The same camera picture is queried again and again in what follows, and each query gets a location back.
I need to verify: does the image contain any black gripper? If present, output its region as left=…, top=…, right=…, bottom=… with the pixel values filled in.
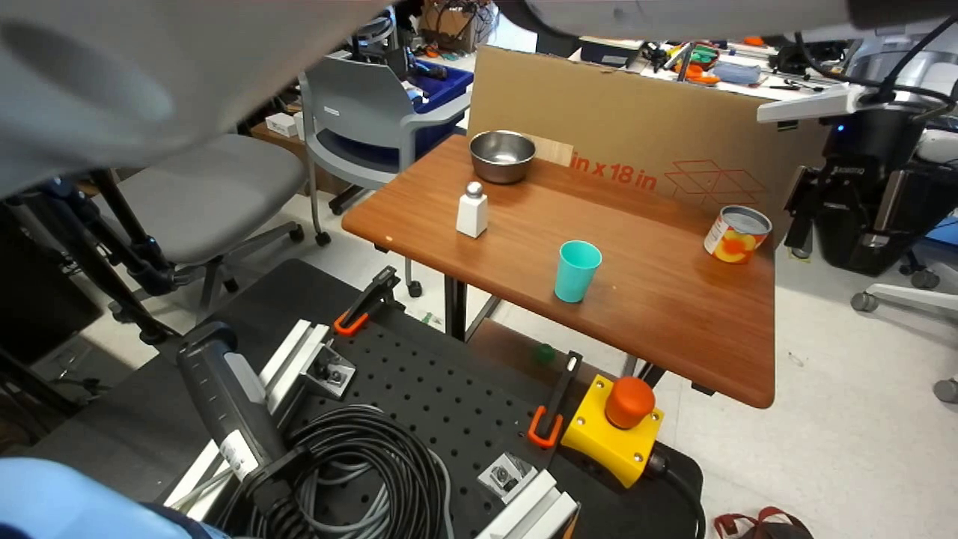
left=790, top=102, right=911, bottom=259

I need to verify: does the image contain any open tin can orange label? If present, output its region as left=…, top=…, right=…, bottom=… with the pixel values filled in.
left=700, top=205, right=776, bottom=268

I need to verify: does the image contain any black bag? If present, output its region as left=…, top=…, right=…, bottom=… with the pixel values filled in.
left=817, top=148, right=952, bottom=280

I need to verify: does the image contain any grey chair base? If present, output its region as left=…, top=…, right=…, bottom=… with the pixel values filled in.
left=848, top=280, right=958, bottom=407

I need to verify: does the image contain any brown wooden table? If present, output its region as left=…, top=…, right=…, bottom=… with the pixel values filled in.
left=341, top=131, right=781, bottom=413

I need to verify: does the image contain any cardboard panel red print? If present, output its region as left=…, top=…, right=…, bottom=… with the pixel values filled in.
left=464, top=43, right=842, bottom=247

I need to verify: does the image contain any teal plastic cup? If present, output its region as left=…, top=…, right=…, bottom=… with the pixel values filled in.
left=552, top=236, right=604, bottom=310

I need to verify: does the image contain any yellow emergency stop red button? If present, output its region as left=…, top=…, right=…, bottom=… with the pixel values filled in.
left=556, top=374, right=669, bottom=491

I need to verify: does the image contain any steel bowl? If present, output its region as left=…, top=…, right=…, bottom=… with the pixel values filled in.
left=467, top=128, right=540, bottom=190

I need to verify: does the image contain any white salt shaker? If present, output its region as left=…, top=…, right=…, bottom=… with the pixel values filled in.
left=455, top=181, right=495, bottom=244

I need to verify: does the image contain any blue storage bin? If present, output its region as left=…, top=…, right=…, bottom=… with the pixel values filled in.
left=401, top=57, right=479, bottom=114

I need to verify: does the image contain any black perforated base board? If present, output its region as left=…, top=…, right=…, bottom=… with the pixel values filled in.
left=17, top=259, right=708, bottom=539

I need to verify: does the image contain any brown bag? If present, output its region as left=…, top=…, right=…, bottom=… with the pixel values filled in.
left=416, top=0, right=501, bottom=55

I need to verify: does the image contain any grey plastic chair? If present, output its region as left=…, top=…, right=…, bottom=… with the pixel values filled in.
left=299, top=55, right=473, bottom=248

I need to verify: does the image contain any black power strip box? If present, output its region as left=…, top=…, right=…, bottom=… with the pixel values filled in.
left=178, top=322, right=293, bottom=474

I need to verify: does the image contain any grey padded office chair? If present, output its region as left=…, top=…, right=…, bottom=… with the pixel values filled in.
left=56, top=128, right=309, bottom=310

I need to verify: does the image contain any light blue cloth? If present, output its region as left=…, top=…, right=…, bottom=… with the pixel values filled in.
left=0, top=456, right=235, bottom=539

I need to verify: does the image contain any red strap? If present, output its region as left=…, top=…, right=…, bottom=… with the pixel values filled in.
left=709, top=504, right=815, bottom=539

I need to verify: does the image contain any black clamp orange handle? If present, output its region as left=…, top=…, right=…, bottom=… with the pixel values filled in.
left=333, top=263, right=404, bottom=341
left=525, top=352, right=588, bottom=456

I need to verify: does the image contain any aluminium profile rail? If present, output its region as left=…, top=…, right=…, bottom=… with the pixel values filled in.
left=477, top=467, right=583, bottom=539
left=161, top=317, right=336, bottom=515

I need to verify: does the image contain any metal corner bracket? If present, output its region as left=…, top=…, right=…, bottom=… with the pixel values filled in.
left=303, top=349, right=360, bottom=402
left=477, top=452, right=541, bottom=506

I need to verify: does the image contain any coiled black cable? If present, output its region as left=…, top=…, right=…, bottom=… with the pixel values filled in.
left=235, top=402, right=458, bottom=539

